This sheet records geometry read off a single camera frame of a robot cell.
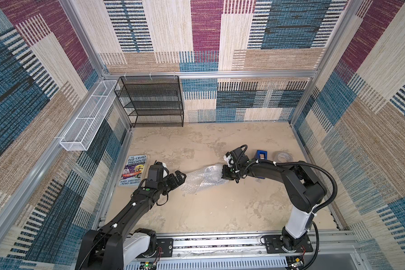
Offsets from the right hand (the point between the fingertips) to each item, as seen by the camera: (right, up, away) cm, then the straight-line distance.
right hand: (222, 177), depth 93 cm
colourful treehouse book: (-49, +2, +1) cm, 49 cm away
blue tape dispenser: (+21, +12, +5) cm, 25 cm away
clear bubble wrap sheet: (-11, -1, 0) cm, 11 cm away
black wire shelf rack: (-44, +45, +16) cm, 65 cm away
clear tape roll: (+38, +10, +8) cm, 40 cm away
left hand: (-22, +1, -7) cm, 23 cm away
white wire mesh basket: (-61, +24, -22) cm, 69 cm away
